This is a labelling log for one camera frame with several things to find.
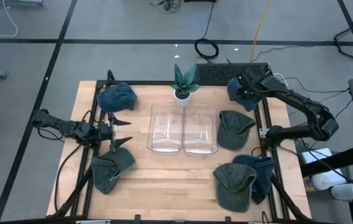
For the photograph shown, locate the black aluminium table frame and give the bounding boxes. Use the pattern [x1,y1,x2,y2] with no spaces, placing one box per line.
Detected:
[52,70,313,224]

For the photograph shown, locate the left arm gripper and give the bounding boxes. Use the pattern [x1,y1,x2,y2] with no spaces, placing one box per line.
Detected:
[109,112,134,154]

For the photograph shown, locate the black power cable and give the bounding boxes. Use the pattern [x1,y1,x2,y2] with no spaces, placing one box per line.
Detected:
[194,1,220,60]

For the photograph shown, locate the black side beam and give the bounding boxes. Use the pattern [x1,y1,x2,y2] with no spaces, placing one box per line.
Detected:
[300,144,353,178]

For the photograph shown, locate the yellow extension cable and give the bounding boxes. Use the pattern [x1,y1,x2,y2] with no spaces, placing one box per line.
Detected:
[250,0,272,63]

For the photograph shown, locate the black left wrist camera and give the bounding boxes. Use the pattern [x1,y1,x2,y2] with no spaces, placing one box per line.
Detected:
[98,121,111,141]

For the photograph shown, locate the blue corduroy baseball cap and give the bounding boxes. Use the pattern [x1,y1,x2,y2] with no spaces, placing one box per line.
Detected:
[231,154,276,205]
[226,77,263,112]
[96,82,138,113]

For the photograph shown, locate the black cable bundle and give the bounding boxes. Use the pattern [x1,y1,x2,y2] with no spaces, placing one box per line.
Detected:
[150,0,182,14]

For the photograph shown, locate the white paper towel roll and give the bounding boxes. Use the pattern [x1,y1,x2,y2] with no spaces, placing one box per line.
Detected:
[311,170,347,190]
[331,183,353,202]

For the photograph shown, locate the clear plastic bin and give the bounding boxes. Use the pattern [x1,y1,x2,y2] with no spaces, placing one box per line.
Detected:
[146,101,185,156]
[181,103,219,156]

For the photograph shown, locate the dark green baseball cap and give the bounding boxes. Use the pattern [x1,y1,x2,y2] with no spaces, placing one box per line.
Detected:
[216,110,257,152]
[89,146,136,195]
[212,162,258,214]

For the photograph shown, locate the white cardboard box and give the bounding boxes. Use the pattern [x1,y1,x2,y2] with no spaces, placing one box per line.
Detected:
[300,147,332,164]

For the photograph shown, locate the green plant in white pot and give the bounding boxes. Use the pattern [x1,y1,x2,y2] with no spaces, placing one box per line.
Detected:
[170,63,201,108]

